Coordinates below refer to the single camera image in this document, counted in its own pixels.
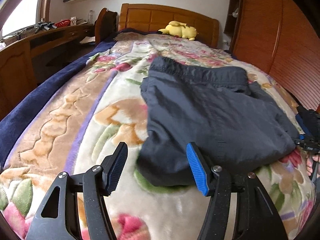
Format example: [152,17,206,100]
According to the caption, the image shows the folded dark and blue clothes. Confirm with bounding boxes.
[296,105,319,138]

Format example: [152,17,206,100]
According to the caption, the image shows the person's right hand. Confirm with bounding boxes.
[306,155,319,176]

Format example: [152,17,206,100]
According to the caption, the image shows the floral bed blanket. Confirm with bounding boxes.
[0,32,317,240]

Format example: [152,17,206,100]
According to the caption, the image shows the wooden louvered wardrobe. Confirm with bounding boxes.
[230,0,319,110]

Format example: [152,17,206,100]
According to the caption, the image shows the wooden desk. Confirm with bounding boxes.
[1,24,94,119]

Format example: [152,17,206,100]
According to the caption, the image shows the yellow plush toy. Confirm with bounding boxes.
[158,21,198,41]

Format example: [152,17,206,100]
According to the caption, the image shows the wooden headboard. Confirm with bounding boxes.
[118,3,219,48]

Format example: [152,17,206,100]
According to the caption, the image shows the red basket on desk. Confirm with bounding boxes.
[54,19,71,28]

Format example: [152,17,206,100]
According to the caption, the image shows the dark chair at desk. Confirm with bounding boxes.
[94,8,118,46]

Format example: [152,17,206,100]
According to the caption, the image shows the window with wooden frame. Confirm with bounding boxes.
[1,0,50,38]

